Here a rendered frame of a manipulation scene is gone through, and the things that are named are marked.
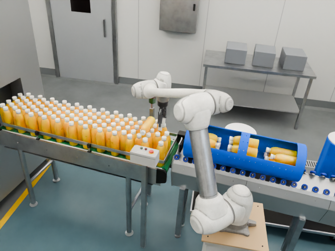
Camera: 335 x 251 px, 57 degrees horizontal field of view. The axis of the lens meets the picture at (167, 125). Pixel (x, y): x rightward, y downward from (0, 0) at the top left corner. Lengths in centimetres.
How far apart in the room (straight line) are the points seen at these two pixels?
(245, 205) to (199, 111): 60
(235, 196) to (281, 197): 80
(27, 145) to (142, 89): 140
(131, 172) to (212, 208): 106
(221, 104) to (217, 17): 383
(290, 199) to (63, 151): 188
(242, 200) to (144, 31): 424
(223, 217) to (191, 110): 61
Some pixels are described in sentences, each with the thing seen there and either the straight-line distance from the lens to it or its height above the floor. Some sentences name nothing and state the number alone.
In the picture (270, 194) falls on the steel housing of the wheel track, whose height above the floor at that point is 85.
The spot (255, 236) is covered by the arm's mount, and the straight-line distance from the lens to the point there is 198.
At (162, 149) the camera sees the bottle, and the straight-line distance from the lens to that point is 238.
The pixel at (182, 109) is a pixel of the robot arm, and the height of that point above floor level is 175.
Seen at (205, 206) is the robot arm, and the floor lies 127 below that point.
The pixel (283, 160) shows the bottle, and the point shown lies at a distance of 239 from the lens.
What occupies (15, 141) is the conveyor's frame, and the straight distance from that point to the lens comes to 309.
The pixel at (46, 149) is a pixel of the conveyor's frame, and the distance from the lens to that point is 290.
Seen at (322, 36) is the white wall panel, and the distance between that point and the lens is 564.
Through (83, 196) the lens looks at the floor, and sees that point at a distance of 356.
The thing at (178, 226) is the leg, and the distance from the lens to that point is 304.
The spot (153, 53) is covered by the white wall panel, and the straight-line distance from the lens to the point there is 564.
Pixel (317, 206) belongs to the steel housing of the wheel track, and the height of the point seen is 84.
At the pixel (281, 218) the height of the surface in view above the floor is 15.
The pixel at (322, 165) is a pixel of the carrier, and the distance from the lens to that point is 314.
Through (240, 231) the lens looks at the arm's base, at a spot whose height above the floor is 103.
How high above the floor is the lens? 247
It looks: 32 degrees down
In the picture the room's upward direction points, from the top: 4 degrees clockwise
